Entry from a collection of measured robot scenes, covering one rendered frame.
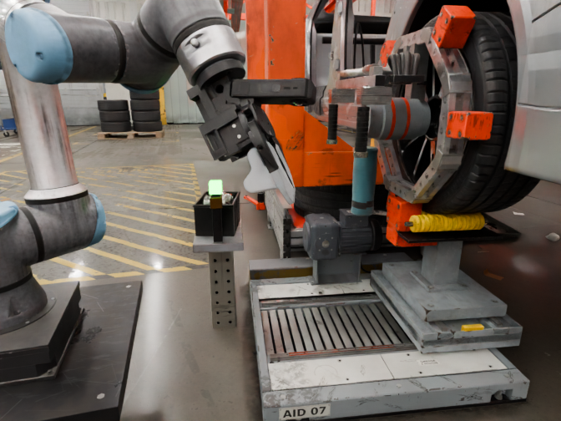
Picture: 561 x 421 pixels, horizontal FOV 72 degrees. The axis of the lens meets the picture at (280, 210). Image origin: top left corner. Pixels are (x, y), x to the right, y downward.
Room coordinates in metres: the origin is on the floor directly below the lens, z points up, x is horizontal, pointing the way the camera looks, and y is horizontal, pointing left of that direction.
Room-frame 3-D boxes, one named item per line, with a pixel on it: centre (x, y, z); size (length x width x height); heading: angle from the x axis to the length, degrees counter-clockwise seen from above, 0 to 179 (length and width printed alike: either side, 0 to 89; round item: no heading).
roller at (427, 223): (1.25, -0.57, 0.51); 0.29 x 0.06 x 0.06; 97
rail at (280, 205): (3.06, 0.10, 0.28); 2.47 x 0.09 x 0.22; 7
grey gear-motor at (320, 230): (1.65, -0.32, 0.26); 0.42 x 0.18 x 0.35; 97
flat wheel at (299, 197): (2.21, -0.41, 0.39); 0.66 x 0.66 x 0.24
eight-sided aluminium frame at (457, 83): (1.35, -0.45, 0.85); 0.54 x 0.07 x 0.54; 7
